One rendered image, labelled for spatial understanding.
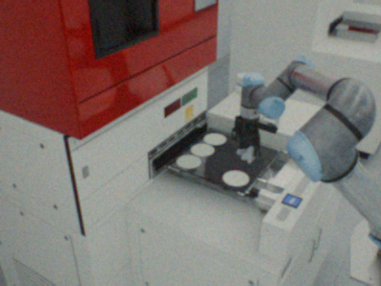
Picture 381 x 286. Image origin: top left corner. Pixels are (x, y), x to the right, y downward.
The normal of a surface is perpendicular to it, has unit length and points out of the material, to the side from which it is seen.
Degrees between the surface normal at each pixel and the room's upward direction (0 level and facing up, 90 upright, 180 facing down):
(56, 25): 90
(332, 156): 83
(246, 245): 0
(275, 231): 90
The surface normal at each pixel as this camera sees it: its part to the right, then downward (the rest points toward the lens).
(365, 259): 0.00, -0.85
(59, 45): -0.54, 0.44
